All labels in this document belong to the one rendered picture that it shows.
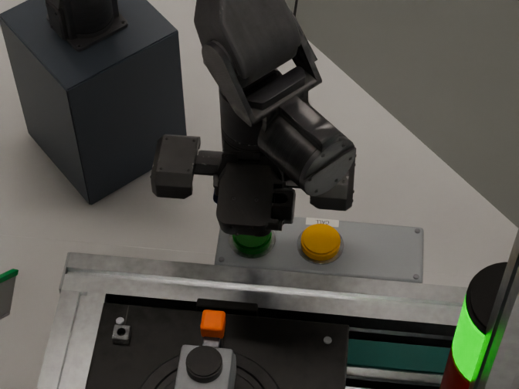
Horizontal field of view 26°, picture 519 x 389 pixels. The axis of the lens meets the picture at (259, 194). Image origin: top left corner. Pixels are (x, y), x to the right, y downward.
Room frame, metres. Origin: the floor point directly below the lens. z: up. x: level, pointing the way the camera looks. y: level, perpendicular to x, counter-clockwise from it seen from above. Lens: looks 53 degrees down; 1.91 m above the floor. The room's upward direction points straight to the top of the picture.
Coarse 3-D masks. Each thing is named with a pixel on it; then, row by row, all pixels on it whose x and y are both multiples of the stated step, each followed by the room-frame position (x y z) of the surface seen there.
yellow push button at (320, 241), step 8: (320, 224) 0.66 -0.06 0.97; (304, 232) 0.65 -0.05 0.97; (312, 232) 0.65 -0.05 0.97; (320, 232) 0.65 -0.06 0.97; (328, 232) 0.65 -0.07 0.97; (336, 232) 0.65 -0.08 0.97; (304, 240) 0.64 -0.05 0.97; (312, 240) 0.64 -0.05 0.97; (320, 240) 0.64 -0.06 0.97; (328, 240) 0.64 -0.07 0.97; (336, 240) 0.64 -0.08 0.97; (304, 248) 0.63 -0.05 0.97; (312, 248) 0.63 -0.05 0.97; (320, 248) 0.63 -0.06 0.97; (328, 248) 0.63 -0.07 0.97; (336, 248) 0.63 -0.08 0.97; (312, 256) 0.62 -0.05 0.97; (320, 256) 0.62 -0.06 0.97; (328, 256) 0.62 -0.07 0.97
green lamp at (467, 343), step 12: (468, 324) 0.29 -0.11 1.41; (456, 336) 0.30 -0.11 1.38; (468, 336) 0.29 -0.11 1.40; (480, 336) 0.28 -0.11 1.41; (456, 348) 0.30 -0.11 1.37; (468, 348) 0.29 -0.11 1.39; (480, 348) 0.28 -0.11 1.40; (456, 360) 0.29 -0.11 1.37; (468, 360) 0.29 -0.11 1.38; (468, 372) 0.28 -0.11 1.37
